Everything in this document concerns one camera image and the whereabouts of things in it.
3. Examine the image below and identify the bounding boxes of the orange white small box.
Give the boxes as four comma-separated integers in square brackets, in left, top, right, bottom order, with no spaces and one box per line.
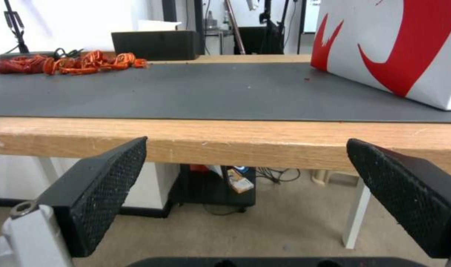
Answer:
[226,168,256,194]

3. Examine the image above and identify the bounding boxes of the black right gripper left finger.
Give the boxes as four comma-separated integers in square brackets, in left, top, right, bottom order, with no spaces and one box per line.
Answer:
[2,136,149,267]

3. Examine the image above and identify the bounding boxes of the white red paper takeout bag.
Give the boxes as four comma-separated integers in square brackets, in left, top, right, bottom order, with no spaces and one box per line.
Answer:
[310,0,451,112]

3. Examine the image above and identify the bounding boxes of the white cardboard box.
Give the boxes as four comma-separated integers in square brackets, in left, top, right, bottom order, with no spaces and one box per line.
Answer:
[137,20,182,32]

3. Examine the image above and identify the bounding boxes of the white table leg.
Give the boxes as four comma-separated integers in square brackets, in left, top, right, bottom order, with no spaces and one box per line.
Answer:
[342,184,372,249]

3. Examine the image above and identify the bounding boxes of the copper brown pole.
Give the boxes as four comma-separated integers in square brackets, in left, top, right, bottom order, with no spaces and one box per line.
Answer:
[225,0,247,55]

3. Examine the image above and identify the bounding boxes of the black floor cables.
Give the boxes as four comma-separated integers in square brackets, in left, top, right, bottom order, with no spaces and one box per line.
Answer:
[255,167,301,184]

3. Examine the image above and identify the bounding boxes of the black wheeled cart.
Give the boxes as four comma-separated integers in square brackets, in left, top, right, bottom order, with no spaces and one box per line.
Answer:
[168,164,257,213]

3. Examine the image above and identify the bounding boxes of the black foam block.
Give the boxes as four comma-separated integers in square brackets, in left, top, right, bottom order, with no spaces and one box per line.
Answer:
[110,30,201,61]

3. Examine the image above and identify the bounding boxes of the black camera stand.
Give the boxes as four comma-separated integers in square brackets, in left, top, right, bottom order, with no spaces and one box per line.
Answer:
[257,0,290,54]

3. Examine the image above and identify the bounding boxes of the black tripod stand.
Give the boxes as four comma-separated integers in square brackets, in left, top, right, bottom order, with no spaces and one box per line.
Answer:
[2,0,30,54]

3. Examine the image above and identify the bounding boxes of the orange red cable bundle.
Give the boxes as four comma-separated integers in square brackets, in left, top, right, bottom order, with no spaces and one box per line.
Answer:
[0,49,149,75]

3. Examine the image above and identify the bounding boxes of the dark grey table mat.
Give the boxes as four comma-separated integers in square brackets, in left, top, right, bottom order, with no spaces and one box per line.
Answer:
[0,62,451,124]

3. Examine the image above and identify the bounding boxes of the white pedestal column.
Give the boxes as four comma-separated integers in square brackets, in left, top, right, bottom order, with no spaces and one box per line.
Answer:
[119,163,180,218]

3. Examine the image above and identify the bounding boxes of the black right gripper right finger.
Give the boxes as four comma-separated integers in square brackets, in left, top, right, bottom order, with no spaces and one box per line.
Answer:
[346,138,451,259]

